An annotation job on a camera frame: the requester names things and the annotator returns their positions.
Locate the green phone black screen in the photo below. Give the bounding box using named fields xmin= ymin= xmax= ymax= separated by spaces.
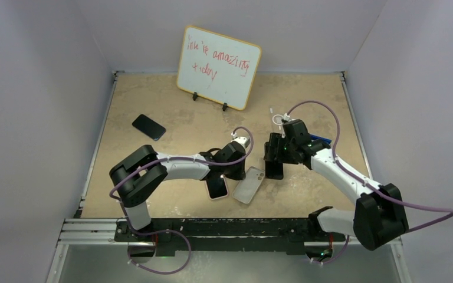
xmin=208 ymin=176 xmax=228 ymax=199

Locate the beige phone case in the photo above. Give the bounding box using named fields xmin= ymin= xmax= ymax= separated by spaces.
xmin=232 ymin=166 xmax=265 ymax=205

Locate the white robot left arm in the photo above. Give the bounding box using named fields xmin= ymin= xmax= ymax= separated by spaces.
xmin=109 ymin=137 xmax=250 ymax=241

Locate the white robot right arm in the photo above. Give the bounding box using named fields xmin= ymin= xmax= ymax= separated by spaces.
xmin=264 ymin=119 xmax=409 ymax=251

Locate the clear magsafe phone case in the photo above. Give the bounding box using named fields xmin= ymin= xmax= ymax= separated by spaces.
xmin=268 ymin=105 xmax=285 ymax=134

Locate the blue black stapler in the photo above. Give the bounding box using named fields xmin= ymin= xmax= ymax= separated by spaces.
xmin=310 ymin=134 xmax=332 ymax=144

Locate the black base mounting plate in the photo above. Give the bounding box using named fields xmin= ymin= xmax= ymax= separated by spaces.
xmin=114 ymin=218 xmax=346 ymax=257

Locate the yellow framed whiteboard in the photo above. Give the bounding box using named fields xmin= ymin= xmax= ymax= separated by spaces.
xmin=176 ymin=25 xmax=262 ymax=110

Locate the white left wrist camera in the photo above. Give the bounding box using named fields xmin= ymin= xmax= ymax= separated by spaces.
xmin=231 ymin=133 xmax=251 ymax=150

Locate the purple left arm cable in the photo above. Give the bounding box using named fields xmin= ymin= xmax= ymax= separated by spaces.
xmin=109 ymin=126 xmax=255 ymax=235

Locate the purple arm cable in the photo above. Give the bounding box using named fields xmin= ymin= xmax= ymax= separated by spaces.
xmin=109 ymin=126 xmax=255 ymax=235
xmin=285 ymin=100 xmax=453 ymax=235

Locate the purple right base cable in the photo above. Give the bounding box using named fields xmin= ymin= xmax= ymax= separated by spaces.
xmin=309 ymin=234 xmax=350 ymax=266

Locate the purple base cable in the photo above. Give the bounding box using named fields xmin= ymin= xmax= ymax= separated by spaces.
xmin=309 ymin=234 xmax=350 ymax=266
xmin=126 ymin=228 xmax=193 ymax=275

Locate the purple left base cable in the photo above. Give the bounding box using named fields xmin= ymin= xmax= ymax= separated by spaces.
xmin=126 ymin=228 xmax=193 ymax=275

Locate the aluminium frame rail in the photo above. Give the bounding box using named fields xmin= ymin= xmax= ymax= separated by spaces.
xmin=56 ymin=217 xmax=403 ymax=247

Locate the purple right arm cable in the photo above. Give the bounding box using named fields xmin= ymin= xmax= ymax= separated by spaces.
xmin=285 ymin=100 xmax=453 ymax=235

